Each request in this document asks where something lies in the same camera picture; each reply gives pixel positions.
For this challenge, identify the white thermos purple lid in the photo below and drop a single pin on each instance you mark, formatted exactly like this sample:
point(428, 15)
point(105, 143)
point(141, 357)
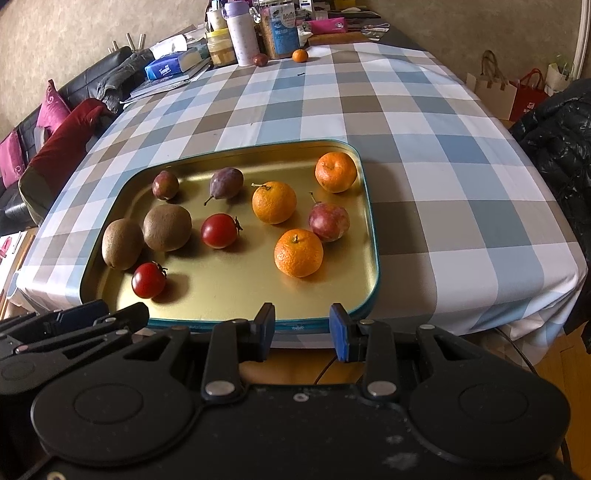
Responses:
point(242, 37)

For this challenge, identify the white pipe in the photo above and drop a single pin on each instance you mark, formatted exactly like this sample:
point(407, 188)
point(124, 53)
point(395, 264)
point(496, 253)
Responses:
point(581, 37)

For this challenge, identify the small pink cushion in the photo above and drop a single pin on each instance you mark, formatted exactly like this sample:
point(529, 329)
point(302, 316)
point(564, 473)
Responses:
point(11, 159)

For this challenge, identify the red tomato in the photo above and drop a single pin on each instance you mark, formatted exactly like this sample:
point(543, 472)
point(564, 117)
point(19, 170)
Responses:
point(220, 230)
point(148, 279)

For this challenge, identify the blue tissue pack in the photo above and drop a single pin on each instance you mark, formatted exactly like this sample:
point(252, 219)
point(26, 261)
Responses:
point(166, 67)

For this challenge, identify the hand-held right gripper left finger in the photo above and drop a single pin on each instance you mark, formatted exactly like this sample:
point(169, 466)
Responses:
point(264, 332)

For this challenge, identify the pink pouch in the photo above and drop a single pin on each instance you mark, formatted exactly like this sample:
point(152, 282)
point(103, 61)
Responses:
point(327, 26)

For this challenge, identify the black puffer jacket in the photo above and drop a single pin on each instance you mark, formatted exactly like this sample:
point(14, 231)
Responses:
point(558, 161)

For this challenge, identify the beige paper bag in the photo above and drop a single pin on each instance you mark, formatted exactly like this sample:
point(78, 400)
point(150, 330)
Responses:
point(491, 94)

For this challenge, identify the yellow-lid glass jar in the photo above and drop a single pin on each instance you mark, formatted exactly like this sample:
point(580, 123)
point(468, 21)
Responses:
point(221, 50)

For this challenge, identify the white paper bag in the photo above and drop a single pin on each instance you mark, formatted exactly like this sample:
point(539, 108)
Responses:
point(558, 76)

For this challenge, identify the grey jacket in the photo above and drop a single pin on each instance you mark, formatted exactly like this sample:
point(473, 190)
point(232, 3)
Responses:
point(124, 76)

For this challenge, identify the crumpled white tissue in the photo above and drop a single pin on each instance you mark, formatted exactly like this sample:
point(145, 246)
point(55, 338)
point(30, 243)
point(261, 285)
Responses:
point(304, 31)

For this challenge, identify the wooden coffee table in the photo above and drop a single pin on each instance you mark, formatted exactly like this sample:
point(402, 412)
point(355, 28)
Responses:
point(18, 277)

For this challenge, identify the colourful card packets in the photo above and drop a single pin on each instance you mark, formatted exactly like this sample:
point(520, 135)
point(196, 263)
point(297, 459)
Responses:
point(376, 31)

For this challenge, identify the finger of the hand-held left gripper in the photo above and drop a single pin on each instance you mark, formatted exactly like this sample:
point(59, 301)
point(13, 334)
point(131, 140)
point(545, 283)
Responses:
point(124, 321)
point(85, 311)

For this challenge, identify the wooden rack posts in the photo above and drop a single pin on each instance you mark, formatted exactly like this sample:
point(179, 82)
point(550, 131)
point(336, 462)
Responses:
point(127, 42)

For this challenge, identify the olive cushion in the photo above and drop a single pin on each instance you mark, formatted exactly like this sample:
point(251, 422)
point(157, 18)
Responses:
point(34, 198)

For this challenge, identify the small dark passion fruit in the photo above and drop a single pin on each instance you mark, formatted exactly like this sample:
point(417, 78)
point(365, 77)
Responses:
point(261, 60)

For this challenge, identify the orange mandarin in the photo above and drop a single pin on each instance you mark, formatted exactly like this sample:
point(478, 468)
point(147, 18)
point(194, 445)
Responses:
point(335, 171)
point(274, 203)
point(300, 56)
point(298, 253)

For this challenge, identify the red paper bag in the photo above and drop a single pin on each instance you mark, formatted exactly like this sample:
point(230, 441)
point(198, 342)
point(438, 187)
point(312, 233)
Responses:
point(528, 99)

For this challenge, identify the grey magazine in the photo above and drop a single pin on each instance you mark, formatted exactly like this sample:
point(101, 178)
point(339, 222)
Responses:
point(138, 98)

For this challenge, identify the black leather sofa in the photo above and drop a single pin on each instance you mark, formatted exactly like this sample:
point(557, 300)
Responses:
point(87, 78)

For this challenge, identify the large pink cushion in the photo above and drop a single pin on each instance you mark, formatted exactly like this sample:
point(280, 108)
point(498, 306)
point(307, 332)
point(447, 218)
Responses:
point(53, 108)

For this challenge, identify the brown kiwi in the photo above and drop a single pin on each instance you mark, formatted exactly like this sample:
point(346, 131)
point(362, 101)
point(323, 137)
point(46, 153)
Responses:
point(167, 227)
point(122, 243)

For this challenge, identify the gold tin tray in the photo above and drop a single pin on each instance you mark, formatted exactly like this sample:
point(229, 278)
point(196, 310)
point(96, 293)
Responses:
point(231, 286)

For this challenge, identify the glass cereal jar blue label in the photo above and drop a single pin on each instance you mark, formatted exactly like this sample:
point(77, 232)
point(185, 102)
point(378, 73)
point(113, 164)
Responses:
point(279, 34)

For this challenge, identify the wooden cutting board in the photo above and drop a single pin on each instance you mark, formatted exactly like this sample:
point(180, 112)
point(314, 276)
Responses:
point(339, 38)

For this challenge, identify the dark round passion fruit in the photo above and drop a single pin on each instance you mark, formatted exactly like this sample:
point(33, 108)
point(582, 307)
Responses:
point(165, 184)

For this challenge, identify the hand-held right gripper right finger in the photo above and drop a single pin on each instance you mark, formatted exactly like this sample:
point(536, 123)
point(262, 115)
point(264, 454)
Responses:
point(339, 334)

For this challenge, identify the stack of books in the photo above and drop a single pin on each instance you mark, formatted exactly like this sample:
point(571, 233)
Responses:
point(175, 79)

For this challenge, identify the pink magazine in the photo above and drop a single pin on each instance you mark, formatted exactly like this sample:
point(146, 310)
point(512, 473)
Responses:
point(11, 249)

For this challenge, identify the red stemmed passion fruit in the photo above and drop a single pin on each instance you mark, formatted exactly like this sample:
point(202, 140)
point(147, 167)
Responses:
point(328, 221)

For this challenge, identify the purple pear-shaped passion fruit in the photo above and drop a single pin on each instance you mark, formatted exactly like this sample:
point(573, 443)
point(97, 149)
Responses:
point(226, 183)

